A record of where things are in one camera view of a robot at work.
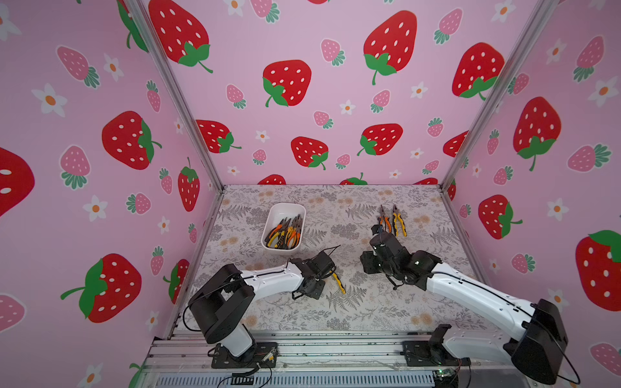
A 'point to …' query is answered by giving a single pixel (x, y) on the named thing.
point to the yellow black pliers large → (339, 282)
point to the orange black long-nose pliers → (385, 221)
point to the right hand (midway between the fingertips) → (371, 254)
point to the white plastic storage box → (277, 212)
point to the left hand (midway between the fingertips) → (315, 288)
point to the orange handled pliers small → (296, 231)
